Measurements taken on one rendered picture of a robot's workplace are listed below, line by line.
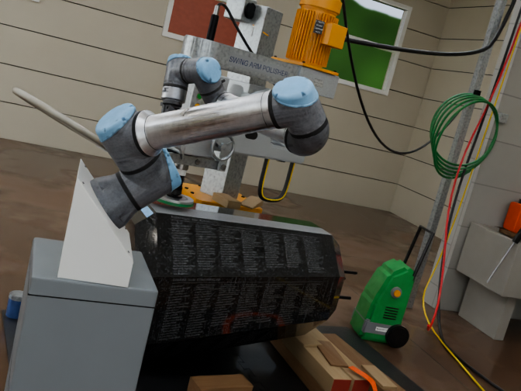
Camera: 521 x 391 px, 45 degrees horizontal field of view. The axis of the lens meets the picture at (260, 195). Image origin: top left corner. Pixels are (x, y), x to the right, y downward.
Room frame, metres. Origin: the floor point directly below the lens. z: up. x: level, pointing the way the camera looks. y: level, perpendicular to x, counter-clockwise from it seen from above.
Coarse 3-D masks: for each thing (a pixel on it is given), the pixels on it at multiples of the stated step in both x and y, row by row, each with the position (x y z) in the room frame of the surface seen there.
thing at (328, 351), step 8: (296, 336) 3.48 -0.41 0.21; (304, 336) 3.51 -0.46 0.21; (304, 344) 3.39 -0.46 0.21; (312, 344) 3.42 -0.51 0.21; (320, 344) 3.45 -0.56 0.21; (328, 344) 3.48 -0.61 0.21; (328, 352) 3.37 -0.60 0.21; (336, 352) 3.40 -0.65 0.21; (328, 360) 3.26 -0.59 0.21; (336, 360) 3.29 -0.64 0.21
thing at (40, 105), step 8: (16, 88) 2.61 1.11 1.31; (24, 96) 2.55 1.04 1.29; (32, 96) 2.54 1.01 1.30; (32, 104) 2.86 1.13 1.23; (40, 104) 2.52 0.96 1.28; (48, 112) 2.52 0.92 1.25; (56, 112) 2.52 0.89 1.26; (56, 120) 2.95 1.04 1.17; (64, 120) 2.53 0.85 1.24; (72, 120) 2.54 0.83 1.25; (72, 128) 2.55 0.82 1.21; (80, 128) 2.55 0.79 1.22; (88, 136) 2.58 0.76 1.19; (96, 136) 2.62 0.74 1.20; (96, 144) 2.91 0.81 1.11
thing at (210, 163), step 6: (168, 150) 3.18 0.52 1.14; (174, 156) 3.08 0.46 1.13; (186, 156) 3.12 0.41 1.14; (192, 156) 3.15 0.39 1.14; (174, 162) 3.09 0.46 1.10; (180, 162) 3.11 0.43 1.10; (186, 162) 3.13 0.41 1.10; (192, 162) 3.15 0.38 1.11; (198, 162) 3.17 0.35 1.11; (204, 162) 3.20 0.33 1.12; (210, 162) 3.23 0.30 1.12; (216, 162) 3.25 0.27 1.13; (210, 168) 3.23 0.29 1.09; (216, 168) 3.26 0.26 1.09; (222, 168) 3.24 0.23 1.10
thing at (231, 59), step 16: (192, 48) 3.07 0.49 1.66; (208, 48) 3.07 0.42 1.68; (224, 48) 3.11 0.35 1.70; (224, 64) 3.13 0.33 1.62; (240, 64) 3.19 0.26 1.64; (256, 64) 3.25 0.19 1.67; (272, 64) 3.32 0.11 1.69; (288, 64) 3.39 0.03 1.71; (272, 80) 3.34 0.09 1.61; (320, 80) 3.54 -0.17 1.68; (336, 80) 3.62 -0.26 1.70
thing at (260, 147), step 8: (224, 80) 3.13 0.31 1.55; (240, 136) 3.28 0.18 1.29; (248, 136) 3.31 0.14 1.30; (256, 136) 3.34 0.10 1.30; (264, 136) 3.38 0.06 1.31; (240, 144) 3.28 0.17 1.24; (248, 144) 3.32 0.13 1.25; (256, 144) 3.35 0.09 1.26; (264, 144) 3.39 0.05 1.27; (272, 144) 3.44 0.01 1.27; (224, 152) 3.24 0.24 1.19; (240, 152) 3.29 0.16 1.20; (248, 152) 3.33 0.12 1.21; (256, 152) 3.36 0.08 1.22; (264, 152) 3.40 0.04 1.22; (272, 152) 3.43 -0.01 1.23; (280, 152) 3.47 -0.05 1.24; (288, 152) 3.51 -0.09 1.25; (280, 160) 3.50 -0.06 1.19; (288, 160) 3.52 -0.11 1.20; (296, 160) 3.56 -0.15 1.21
